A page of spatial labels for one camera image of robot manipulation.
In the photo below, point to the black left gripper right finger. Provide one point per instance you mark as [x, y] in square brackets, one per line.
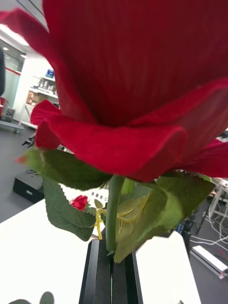
[127, 285]

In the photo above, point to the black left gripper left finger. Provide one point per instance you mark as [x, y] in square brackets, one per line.
[96, 280]

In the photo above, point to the red artificial rose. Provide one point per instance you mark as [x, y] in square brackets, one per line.
[80, 202]
[133, 71]

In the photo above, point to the loose green leaf twig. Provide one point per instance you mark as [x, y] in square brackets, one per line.
[47, 298]

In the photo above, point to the long white floor strip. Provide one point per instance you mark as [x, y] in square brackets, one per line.
[209, 260]

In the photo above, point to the flat black box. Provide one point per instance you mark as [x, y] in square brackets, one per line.
[27, 187]

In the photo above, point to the white shelf with goods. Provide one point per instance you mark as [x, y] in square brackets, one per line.
[40, 92]

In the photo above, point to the white desk frame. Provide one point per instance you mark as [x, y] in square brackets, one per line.
[219, 190]

